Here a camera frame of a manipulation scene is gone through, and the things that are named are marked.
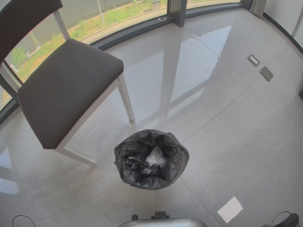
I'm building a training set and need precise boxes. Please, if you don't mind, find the brown padded white-framed chair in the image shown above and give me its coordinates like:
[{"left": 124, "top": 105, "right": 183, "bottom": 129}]
[{"left": 0, "top": 0, "right": 135, "bottom": 167}]

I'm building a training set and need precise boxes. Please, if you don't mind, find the clear printed wrapper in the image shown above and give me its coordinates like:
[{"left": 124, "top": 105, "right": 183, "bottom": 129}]
[{"left": 146, "top": 146, "right": 167, "bottom": 167}]

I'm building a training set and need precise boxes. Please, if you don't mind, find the crumpled black plastic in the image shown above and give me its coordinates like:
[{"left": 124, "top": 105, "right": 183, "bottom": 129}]
[{"left": 125, "top": 155, "right": 161, "bottom": 177}]

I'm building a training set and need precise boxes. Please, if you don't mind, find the black cable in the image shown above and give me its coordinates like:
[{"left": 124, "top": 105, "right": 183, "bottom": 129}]
[
  {"left": 12, "top": 215, "right": 35, "bottom": 227},
  {"left": 270, "top": 211, "right": 292, "bottom": 227}
]

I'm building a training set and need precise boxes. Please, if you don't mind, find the black plastic bag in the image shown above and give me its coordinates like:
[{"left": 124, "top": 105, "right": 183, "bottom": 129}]
[{"left": 114, "top": 129, "right": 190, "bottom": 190}]

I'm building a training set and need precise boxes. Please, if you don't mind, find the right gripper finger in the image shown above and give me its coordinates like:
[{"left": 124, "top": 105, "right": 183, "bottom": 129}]
[{"left": 278, "top": 213, "right": 300, "bottom": 227}]

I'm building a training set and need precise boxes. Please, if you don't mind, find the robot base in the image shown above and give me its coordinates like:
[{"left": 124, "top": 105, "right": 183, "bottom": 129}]
[{"left": 118, "top": 211, "right": 209, "bottom": 227}]

